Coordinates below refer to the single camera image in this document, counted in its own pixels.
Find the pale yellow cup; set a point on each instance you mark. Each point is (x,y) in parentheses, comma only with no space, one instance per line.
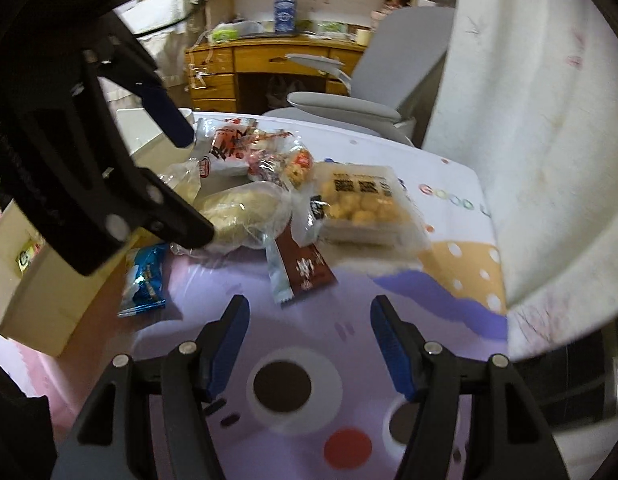
(363,36)

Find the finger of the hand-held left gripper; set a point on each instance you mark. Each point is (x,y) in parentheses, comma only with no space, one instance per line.
(189,230)
(166,110)

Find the clear bag of assorted candy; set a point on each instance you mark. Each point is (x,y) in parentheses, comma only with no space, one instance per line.
(284,162)

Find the blue snack packet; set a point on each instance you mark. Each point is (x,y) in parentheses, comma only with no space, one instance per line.
(145,277)

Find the wooden desk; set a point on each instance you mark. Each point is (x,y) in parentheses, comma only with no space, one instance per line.
(259,57)

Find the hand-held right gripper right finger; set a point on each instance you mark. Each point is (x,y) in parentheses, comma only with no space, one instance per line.
(394,350)

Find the clear tray of round cookies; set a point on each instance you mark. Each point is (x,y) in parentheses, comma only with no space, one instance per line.
(361,205)

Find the clear bread roll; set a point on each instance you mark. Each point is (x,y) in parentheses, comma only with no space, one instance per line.
(184,182)
(244,212)

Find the green white box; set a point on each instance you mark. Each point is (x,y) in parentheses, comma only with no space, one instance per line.
(334,26)

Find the plastic bag under desk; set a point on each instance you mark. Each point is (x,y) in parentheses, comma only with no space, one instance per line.
(284,92)

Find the white floral curtain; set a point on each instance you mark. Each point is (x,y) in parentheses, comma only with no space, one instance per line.
(529,135)

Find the blue gift bag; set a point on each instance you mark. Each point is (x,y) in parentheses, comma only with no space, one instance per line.
(284,12)

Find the white plastic bag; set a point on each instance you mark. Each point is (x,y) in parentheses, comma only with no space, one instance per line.
(244,26)

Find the white lace furniture cover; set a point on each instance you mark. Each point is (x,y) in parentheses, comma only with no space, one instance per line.
(154,10)

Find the white packet with black label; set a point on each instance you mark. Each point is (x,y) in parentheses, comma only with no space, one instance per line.
(314,212)

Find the green tissue pack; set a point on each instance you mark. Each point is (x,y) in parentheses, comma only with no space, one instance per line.
(225,35)

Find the white plastic storage bin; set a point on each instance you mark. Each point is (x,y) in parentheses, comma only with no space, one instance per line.
(44,300)

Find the large red white snack packet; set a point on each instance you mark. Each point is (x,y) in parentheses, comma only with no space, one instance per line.
(229,152)

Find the brown snack packet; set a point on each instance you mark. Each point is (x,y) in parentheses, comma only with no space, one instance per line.
(304,270)

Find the grey office chair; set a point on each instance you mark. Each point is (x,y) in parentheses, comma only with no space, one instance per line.
(404,60)

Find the doll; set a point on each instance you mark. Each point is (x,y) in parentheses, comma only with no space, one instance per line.
(391,2)

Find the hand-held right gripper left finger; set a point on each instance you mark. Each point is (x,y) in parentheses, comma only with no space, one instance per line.
(229,350)

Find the cartoon printed mat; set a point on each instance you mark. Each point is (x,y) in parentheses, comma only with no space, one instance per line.
(339,310)

